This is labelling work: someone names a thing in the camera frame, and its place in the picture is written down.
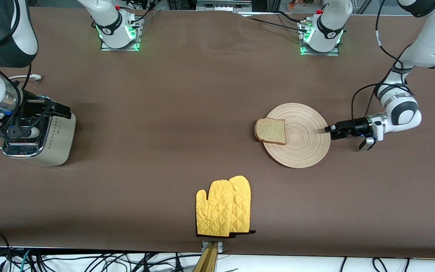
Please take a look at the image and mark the round wooden plate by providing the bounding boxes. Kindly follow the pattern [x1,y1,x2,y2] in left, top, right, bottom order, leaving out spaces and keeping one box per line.
[263,103,331,169]

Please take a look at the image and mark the brown bread slice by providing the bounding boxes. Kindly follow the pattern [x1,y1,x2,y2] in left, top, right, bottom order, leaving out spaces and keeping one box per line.
[255,117,287,145]

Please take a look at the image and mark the cream and chrome toaster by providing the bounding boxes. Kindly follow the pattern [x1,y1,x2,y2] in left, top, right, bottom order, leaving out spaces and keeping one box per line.
[2,96,77,167]

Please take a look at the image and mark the brown table cover mat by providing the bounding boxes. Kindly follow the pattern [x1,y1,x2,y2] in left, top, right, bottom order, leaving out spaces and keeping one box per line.
[0,8,435,259]

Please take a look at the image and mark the yellow quilted oven mitt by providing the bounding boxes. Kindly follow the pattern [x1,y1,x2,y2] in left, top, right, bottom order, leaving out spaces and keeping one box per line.
[228,175,256,236]
[196,180,237,238]

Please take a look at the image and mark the orange background object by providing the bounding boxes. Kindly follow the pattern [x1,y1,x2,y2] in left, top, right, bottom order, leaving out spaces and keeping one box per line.
[287,0,316,10]

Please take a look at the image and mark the wooden bar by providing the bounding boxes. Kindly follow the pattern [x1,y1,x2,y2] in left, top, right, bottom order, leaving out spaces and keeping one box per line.
[193,242,218,272]

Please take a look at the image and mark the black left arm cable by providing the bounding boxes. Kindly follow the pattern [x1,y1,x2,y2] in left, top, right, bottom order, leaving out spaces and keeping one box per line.
[351,0,435,118]

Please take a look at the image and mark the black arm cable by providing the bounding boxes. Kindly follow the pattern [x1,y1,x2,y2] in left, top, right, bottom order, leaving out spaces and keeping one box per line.
[351,0,435,118]
[0,34,52,142]

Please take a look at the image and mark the white toaster power cable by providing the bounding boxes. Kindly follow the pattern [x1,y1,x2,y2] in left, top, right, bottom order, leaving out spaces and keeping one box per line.
[0,74,43,150]

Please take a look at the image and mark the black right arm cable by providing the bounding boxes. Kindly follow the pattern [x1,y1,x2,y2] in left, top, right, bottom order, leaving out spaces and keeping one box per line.
[0,34,52,142]

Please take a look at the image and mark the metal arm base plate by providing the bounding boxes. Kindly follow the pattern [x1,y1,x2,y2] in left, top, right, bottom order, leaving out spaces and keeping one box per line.
[300,21,341,56]
[100,19,141,51]

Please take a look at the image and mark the long black base cable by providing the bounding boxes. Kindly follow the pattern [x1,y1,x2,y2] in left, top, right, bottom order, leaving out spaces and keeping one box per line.
[236,11,309,34]

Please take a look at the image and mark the short black base cables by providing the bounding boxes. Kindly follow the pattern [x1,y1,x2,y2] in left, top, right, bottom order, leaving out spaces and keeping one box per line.
[127,0,160,25]

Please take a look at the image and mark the teal cable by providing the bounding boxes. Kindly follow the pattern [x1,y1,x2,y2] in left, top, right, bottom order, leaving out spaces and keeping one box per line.
[20,249,32,272]

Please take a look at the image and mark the black cable tangle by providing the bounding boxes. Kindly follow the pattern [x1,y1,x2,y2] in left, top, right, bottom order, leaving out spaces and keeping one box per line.
[12,249,199,272]

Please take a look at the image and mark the small metal bracket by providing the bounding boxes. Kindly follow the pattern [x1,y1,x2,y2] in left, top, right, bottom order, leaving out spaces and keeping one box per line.
[201,241,224,253]

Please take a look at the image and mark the silver aluminium frame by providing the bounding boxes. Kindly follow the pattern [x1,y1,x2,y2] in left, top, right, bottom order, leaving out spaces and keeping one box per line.
[196,0,252,12]

